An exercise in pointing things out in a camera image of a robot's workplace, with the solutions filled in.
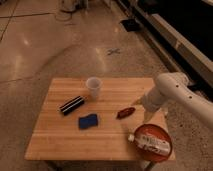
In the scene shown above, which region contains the black floor mat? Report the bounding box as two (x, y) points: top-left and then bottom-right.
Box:
(120, 19), (140, 32)

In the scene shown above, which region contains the red bowl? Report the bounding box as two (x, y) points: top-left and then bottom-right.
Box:
(133, 124), (173, 162)

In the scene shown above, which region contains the white tube with label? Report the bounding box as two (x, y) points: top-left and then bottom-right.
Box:
(128, 134), (171, 156)

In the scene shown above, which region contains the blue sponge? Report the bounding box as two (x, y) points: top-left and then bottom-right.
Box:
(78, 114), (98, 129)

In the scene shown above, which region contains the black striped rectangular box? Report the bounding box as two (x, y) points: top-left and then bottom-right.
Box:
(59, 96), (85, 116)

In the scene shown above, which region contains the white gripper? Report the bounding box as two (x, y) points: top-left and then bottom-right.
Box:
(132, 87), (168, 123)

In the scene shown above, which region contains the wooden table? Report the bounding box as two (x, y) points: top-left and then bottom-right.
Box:
(24, 77), (177, 171)

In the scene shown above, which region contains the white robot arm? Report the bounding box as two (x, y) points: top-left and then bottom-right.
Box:
(134, 72), (213, 130)

